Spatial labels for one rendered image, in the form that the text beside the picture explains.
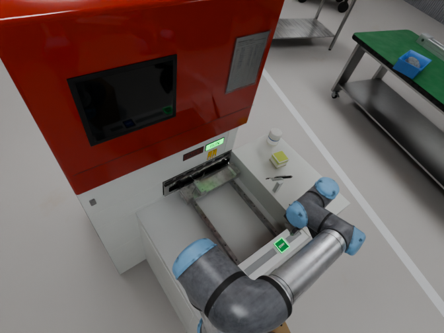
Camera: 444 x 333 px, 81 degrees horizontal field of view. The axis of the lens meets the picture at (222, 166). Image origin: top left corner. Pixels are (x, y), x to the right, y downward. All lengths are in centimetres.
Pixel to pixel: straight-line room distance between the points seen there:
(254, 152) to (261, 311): 112
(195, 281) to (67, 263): 181
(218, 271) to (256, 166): 99
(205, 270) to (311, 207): 40
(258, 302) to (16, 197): 241
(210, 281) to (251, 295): 8
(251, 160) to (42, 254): 169
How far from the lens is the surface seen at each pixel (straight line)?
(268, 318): 58
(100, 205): 126
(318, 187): 89
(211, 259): 59
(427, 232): 333
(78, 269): 229
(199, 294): 59
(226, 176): 151
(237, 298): 55
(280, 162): 148
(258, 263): 124
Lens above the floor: 210
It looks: 51 degrees down
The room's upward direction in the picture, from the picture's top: 14 degrees clockwise
